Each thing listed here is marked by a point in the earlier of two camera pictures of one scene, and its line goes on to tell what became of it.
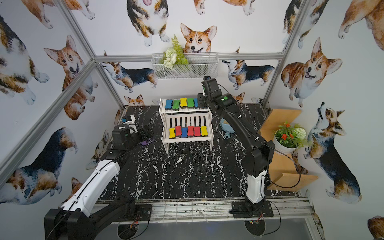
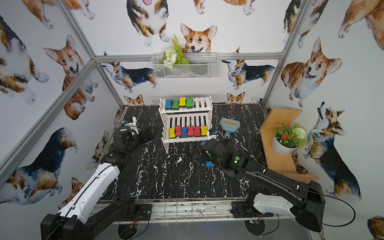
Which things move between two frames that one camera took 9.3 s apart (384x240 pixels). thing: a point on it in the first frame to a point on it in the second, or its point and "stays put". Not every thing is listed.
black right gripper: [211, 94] to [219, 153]
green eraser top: [190, 102] stays put
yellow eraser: [183, 102] stays put
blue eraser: [168, 104] stays put
